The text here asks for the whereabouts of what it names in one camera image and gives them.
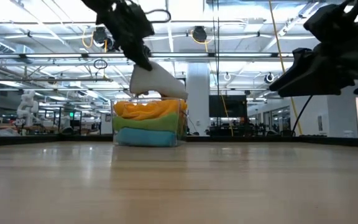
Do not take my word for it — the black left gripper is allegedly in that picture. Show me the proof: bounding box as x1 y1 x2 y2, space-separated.
95 0 155 72

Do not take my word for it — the grey microfiber towel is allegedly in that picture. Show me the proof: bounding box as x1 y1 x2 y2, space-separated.
129 60 189 100

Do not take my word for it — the orange microfiber towel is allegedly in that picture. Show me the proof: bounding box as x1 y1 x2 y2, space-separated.
113 99 188 121

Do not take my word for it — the bright green microfiber towel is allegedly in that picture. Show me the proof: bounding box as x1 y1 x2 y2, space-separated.
112 112 188 134

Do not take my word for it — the blue microfiber towel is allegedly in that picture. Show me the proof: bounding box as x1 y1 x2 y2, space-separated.
116 126 178 147

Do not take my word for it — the clear plastic bin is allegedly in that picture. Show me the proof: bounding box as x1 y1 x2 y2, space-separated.
110 97 189 147

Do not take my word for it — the white building column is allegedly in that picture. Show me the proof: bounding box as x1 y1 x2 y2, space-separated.
186 62 211 135

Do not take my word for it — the black monitor screen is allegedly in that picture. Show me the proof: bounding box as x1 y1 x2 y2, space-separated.
209 95 247 118

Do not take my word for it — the white robot figure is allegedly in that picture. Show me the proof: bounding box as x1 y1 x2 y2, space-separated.
16 90 40 128

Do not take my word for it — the black hanging cable loop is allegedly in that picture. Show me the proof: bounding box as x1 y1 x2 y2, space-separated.
93 58 108 70

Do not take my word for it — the long black right arm cable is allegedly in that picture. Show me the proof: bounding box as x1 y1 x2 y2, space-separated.
291 95 314 135

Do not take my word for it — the black ceiling cable reel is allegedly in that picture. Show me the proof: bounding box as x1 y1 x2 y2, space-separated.
192 26 208 44
91 26 111 47

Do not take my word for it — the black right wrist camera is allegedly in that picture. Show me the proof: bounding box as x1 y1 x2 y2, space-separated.
303 2 358 44

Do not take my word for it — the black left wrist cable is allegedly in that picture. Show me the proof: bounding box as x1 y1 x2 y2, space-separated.
144 8 172 24

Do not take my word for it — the thin yellow hanging cable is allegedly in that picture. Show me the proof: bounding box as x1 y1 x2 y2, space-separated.
220 91 234 137

